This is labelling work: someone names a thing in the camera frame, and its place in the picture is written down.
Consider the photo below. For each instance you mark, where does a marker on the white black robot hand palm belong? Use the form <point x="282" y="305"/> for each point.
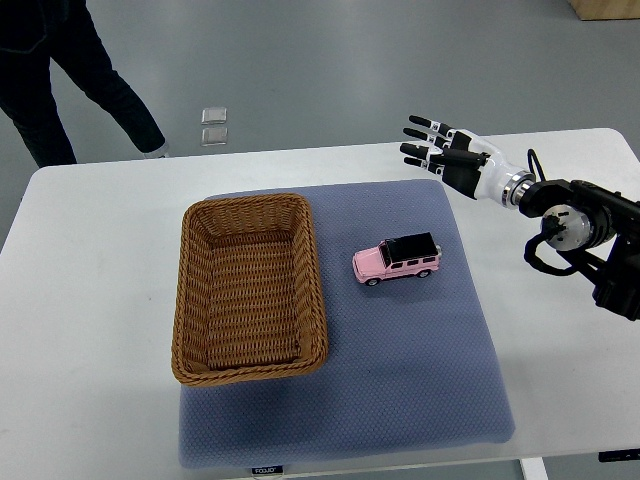
<point x="494" y="178"/>

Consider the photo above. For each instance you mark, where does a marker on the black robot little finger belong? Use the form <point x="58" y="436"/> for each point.
<point x="433" y="126"/>

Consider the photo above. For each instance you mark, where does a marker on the pink toy car black roof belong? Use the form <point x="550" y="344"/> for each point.
<point x="415" y="255"/>

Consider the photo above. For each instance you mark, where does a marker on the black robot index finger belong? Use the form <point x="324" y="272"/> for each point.
<point x="434" y="168"/>

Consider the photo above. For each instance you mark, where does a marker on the black desk control panel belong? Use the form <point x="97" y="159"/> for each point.
<point x="619" y="456"/>

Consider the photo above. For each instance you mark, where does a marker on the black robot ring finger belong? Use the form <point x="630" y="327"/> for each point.
<point x="432" y="138"/>

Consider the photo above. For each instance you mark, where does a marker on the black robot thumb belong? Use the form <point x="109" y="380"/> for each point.
<point x="462" y="158"/>

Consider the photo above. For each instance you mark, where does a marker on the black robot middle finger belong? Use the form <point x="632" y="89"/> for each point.
<point x="420" y="152"/>

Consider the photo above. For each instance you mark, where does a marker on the brown wicker basket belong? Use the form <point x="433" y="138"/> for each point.
<point x="249" y="302"/>

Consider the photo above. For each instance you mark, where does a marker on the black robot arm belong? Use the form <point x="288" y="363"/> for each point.
<point x="584" y="228"/>

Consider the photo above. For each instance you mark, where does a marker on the wooden box corner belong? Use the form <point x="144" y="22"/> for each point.
<point x="600" y="10"/>

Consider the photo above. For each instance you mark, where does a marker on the blue-grey fabric mat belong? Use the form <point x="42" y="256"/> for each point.
<point x="411" y="363"/>

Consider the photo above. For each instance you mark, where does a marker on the white table leg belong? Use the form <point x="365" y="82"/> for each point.
<point x="533" y="468"/>

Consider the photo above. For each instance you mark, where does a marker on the upper metal floor plate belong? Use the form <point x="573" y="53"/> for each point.
<point x="214" y="115"/>

